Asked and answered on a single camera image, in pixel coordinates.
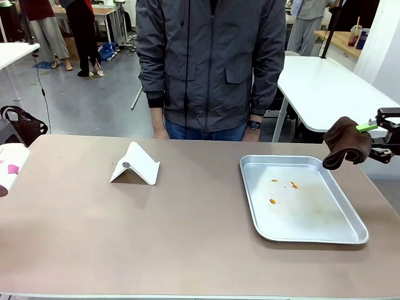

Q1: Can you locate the dark brown cloth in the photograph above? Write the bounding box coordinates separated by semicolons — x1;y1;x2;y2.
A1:
322;116;373;171

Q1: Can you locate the person's left forearm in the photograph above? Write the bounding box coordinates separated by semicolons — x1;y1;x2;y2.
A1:
249;52;287;117

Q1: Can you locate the person's right forearm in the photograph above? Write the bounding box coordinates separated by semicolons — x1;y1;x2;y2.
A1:
137;52;167;109

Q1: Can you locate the person's left hand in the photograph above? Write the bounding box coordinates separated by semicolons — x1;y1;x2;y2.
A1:
243;127;261;141

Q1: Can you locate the person's right hand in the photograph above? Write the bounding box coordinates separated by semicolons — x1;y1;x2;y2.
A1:
151;107;169;140

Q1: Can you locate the large white table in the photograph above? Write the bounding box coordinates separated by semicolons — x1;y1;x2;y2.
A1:
271;51;400;143

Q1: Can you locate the blue can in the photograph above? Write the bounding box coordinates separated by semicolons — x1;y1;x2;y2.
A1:
356;27;371;51

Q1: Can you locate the plastic cup with straw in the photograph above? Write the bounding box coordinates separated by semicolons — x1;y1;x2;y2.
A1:
347;17;363;48

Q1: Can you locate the wooden top table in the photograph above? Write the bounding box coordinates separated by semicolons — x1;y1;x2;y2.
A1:
314;30;365;60

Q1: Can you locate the silver metal tray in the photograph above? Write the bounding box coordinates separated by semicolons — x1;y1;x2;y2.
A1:
239;154;369;245

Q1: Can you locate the black stand pole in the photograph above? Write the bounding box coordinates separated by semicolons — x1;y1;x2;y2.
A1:
18;0;36;46
320;0;342;60

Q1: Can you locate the person in grey clothes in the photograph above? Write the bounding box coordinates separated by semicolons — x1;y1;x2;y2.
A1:
286;0;328;57

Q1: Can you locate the person in grey jacket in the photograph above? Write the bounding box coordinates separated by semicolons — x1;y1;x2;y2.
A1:
136;0;287;141

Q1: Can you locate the white folded stand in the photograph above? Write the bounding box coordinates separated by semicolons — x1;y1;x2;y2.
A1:
109;141;161;187

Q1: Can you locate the blue plastic bag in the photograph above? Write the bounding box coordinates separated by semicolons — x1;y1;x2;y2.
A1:
98;42;119;62

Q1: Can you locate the wooden top desk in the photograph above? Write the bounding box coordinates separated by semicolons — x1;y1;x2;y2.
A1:
51;5;129;44

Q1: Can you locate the person in black trousers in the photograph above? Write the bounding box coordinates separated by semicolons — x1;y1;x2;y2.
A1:
61;0;106;78

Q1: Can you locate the cardboard box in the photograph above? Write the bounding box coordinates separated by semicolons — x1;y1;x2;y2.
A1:
64;36;81;62

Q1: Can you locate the person in red top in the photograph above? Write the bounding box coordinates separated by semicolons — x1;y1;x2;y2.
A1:
23;0;74;71

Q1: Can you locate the black tote bag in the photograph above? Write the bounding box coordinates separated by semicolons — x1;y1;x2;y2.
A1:
0;105;49;147

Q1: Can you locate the small white table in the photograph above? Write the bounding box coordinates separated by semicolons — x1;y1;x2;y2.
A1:
0;42;41;101

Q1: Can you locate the thin black lanyard cable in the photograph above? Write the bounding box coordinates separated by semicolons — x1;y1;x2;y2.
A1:
183;0;193;126

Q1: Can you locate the aluminium rail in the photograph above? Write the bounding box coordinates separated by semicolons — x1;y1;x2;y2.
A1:
130;84;144;111

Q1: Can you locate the hanging black cable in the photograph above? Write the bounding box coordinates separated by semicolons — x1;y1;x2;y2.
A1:
31;51;53;135

